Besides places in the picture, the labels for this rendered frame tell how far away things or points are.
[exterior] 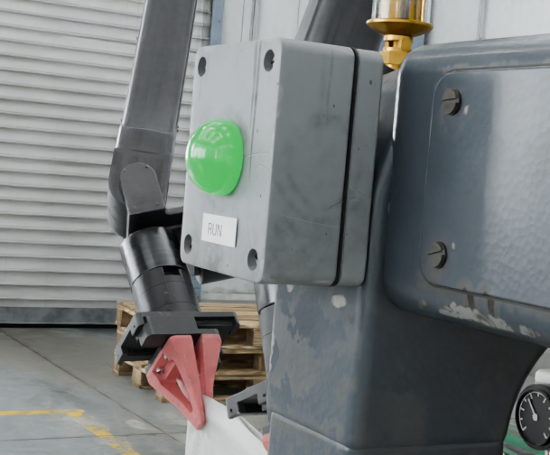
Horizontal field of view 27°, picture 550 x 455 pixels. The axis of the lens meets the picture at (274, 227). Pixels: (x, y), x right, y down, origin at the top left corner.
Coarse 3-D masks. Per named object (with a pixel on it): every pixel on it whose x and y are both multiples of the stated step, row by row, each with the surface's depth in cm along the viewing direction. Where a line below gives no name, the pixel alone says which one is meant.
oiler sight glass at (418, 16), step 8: (376, 0) 48; (384, 0) 48; (392, 0) 48; (400, 0) 48; (408, 0) 48; (416, 0) 48; (424, 0) 48; (376, 8) 48; (384, 8) 48; (392, 8) 48; (400, 8) 48; (408, 8) 48; (416, 8) 48; (424, 8) 48; (376, 16) 48; (384, 16) 48; (392, 16) 48; (400, 16) 48; (408, 16) 48; (416, 16) 48; (424, 16) 48
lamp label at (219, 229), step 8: (208, 216) 45; (216, 216) 44; (208, 224) 45; (216, 224) 44; (224, 224) 44; (232, 224) 43; (208, 232) 45; (216, 232) 44; (224, 232) 44; (232, 232) 43; (208, 240) 45; (216, 240) 44; (224, 240) 44; (232, 240) 43
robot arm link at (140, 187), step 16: (128, 176) 108; (144, 176) 109; (128, 192) 107; (144, 192) 108; (160, 192) 108; (128, 208) 107; (144, 208) 107; (160, 208) 107; (176, 208) 109; (128, 224) 108; (144, 224) 109; (160, 224) 110; (176, 224) 111; (208, 272) 107
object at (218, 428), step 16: (208, 400) 98; (208, 416) 98; (224, 416) 94; (240, 416) 92; (192, 432) 100; (208, 432) 97; (224, 432) 94; (240, 432) 89; (256, 432) 88; (192, 448) 100; (208, 448) 97; (224, 448) 94; (240, 448) 89; (256, 448) 85
